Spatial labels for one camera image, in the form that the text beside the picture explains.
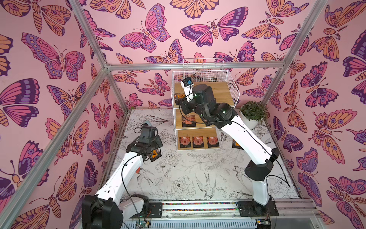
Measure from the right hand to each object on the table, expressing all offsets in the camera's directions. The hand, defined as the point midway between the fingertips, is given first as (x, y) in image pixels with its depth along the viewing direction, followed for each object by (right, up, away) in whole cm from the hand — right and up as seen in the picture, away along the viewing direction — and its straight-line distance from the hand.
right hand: (178, 100), depth 67 cm
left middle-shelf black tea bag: (+3, -11, +13) cm, 17 cm away
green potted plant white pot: (+47, -4, +26) cm, 54 cm away
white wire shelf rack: (+14, +21, +28) cm, 38 cm away
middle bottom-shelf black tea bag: (+12, -24, +33) cm, 42 cm away
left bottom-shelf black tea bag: (+3, -24, +33) cm, 41 cm away
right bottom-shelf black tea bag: (+22, -24, +31) cm, 45 cm away
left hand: (-13, -21, +17) cm, 29 cm away
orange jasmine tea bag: (-18, -32, +28) cm, 46 cm away
